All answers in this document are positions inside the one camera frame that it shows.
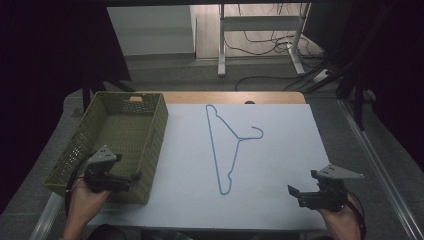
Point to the person's right hand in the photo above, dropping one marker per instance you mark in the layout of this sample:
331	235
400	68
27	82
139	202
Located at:
345	218

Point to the white metal desk frame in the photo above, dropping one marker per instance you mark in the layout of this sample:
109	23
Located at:
221	40

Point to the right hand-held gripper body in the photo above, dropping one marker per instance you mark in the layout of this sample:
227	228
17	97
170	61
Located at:
325	200

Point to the white table sheet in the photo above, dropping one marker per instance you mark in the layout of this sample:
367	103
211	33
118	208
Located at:
283	166

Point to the white power strip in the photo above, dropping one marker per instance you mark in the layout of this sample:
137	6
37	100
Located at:
321	75

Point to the metal floor rail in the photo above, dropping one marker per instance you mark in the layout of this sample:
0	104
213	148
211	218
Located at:
376	156

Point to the person's left hand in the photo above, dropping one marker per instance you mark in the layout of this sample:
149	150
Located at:
83	203

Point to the black stand legs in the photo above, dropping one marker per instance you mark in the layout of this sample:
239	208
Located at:
87	96
359	103

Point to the green plastic basket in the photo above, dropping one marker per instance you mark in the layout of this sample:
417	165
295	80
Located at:
130	133

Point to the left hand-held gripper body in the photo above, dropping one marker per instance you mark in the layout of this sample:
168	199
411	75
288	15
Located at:
100	180

